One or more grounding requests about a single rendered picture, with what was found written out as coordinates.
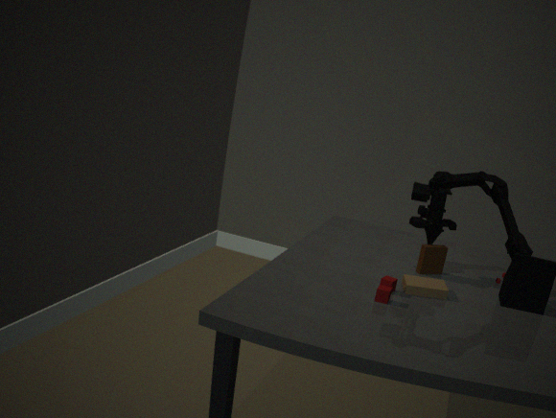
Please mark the tan board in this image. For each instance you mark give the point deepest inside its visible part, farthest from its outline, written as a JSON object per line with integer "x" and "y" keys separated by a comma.
{"x": 422, "y": 286}

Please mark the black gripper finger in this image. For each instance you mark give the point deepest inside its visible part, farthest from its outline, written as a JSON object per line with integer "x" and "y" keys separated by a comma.
{"x": 429, "y": 235}
{"x": 437, "y": 232}

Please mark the red cube block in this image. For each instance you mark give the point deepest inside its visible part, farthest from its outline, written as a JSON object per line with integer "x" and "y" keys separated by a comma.
{"x": 389, "y": 282}
{"x": 383, "y": 294}

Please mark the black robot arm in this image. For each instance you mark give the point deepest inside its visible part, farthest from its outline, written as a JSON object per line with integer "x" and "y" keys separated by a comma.
{"x": 441, "y": 184}

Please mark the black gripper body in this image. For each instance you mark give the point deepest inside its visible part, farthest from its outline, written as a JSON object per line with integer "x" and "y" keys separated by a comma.
{"x": 434, "y": 219}

